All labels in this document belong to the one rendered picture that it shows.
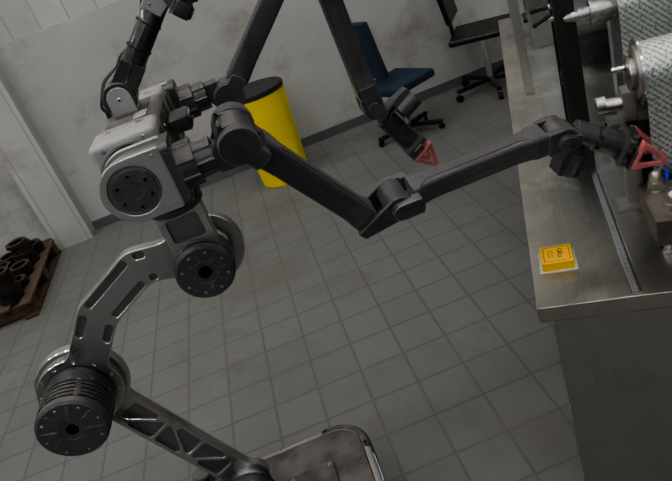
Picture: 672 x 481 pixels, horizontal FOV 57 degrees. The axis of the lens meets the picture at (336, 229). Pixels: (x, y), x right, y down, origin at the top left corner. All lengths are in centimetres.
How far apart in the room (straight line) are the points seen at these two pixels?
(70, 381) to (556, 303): 118
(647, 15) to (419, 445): 158
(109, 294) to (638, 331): 122
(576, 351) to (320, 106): 417
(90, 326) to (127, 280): 16
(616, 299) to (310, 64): 419
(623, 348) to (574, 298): 16
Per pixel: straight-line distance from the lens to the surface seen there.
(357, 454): 213
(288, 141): 470
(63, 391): 170
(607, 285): 144
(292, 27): 522
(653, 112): 150
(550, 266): 149
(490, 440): 236
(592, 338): 147
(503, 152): 136
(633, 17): 167
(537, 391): 248
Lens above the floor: 178
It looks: 27 degrees down
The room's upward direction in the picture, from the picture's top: 21 degrees counter-clockwise
